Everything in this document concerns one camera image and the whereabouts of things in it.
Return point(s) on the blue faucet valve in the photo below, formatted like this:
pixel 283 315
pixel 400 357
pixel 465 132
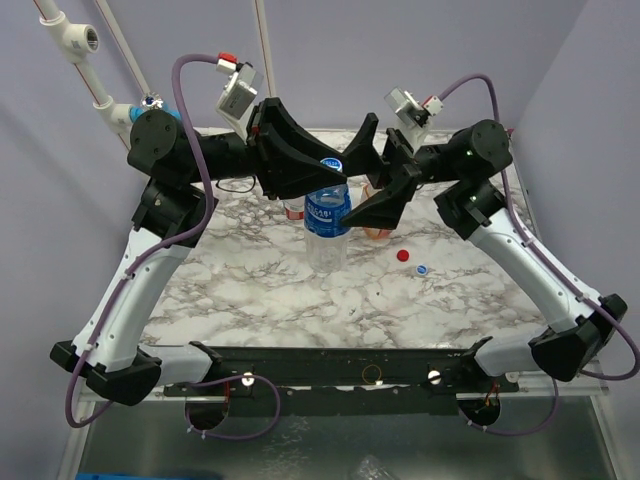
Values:
pixel 151 101

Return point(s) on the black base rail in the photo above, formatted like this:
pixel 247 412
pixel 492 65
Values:
pixel 361 381

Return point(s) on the red label small bottle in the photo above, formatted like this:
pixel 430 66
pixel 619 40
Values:
pixel 294 208

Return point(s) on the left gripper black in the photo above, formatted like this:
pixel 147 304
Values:
pixel 278 171

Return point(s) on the blue white bottle cap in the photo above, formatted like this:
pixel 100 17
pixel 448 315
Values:
pixel 422 270

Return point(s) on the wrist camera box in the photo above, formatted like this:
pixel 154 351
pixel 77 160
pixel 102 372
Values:
pixel 236 102
pixel 413 118

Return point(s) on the red bottle cap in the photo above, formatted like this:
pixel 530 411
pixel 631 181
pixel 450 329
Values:
pixel 402 255

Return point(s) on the blue label water bottle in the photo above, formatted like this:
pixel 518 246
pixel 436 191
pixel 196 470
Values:
pixel 326 239

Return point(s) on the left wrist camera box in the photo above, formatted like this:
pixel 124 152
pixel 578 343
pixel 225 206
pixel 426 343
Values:
pixel 236 102

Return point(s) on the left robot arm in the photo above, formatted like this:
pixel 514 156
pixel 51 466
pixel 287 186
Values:
pixel 176 205

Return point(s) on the white pvc pipe frame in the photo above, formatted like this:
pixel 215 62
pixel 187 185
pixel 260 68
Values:
pixel 78 41

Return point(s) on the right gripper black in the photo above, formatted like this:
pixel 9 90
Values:
pixel 401 164

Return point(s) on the orange plastic jar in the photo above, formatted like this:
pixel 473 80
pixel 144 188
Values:
pixel 372 232

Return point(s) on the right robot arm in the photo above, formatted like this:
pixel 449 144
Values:
pixel 580 320

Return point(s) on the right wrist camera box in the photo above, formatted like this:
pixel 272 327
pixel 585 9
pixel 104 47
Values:
pixel 413 118

